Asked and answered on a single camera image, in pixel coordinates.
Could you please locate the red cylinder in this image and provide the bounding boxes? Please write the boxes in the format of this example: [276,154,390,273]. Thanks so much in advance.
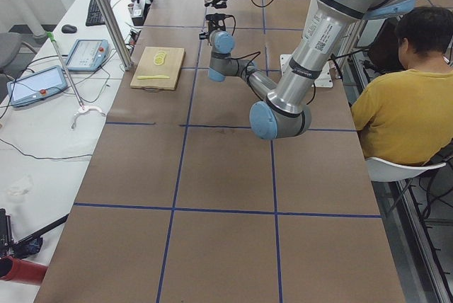
[1,256,47,285]

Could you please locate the teach pendant with red button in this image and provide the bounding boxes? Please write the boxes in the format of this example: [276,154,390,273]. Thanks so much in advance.
[7,66,68,108]

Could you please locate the bamboo cutting board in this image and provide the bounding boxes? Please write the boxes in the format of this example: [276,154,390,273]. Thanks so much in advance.
[130,47,185,91]

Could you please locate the person in yellow shirt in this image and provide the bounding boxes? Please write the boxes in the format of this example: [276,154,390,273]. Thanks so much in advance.
[351,6,452,166]

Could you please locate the white plastic chair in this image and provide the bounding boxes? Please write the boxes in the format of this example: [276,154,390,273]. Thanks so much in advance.
[364,156,449,212]

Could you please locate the black keyboard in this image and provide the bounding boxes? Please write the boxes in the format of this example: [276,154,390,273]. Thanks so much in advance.
[85,0,105,27]

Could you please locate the yellow plastic knife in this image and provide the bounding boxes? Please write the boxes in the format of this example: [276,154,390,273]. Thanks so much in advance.
[137,74,170,80]

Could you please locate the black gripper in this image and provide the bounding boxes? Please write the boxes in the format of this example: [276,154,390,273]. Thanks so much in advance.
[199,0,227,40]

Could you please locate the black tripod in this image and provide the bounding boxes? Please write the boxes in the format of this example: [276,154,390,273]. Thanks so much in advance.
[0,207,70,258]

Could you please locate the black computer mouse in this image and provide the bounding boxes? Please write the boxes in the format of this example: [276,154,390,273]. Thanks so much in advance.
[61,24,78,34]

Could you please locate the aluminium frame post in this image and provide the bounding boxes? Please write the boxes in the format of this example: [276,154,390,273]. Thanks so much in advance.
[96,0,133,71]

